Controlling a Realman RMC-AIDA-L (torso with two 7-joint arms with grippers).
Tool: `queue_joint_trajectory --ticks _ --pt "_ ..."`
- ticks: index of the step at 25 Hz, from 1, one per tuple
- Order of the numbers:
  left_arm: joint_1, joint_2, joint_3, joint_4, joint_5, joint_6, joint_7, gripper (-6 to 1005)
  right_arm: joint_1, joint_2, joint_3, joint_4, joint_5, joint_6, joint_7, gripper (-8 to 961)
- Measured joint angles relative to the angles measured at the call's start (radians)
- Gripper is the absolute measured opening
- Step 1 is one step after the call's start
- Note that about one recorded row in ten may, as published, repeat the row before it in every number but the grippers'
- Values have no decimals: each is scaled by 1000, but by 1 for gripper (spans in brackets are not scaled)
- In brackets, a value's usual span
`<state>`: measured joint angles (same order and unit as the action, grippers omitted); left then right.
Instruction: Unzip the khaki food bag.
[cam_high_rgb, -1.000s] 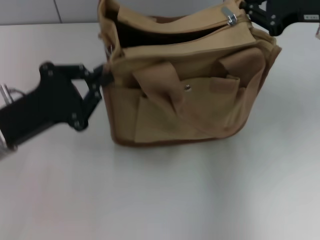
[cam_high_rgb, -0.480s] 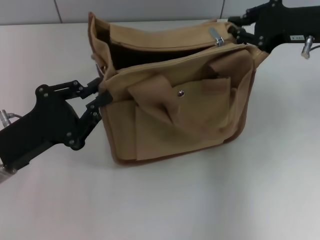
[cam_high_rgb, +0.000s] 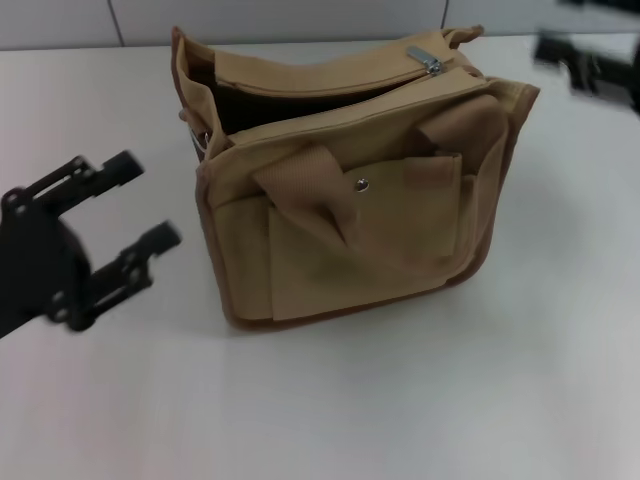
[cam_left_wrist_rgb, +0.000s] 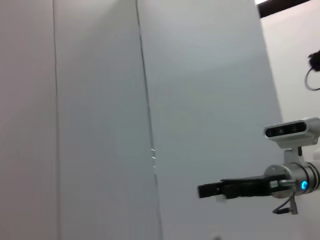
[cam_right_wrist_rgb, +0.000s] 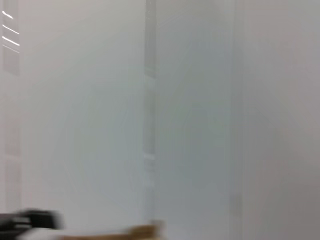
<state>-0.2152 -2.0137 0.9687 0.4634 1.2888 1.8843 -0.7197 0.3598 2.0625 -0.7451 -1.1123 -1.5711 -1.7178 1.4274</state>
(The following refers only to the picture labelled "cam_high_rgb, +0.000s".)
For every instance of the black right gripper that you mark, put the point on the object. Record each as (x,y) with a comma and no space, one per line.
(620,80)

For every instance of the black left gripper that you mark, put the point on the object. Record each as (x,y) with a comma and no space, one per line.
(35,260)

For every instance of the silver zipper pull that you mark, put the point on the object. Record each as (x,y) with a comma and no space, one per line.
(427,61)

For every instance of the khaki canvas food bag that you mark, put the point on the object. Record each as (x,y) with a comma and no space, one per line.
(350,200)

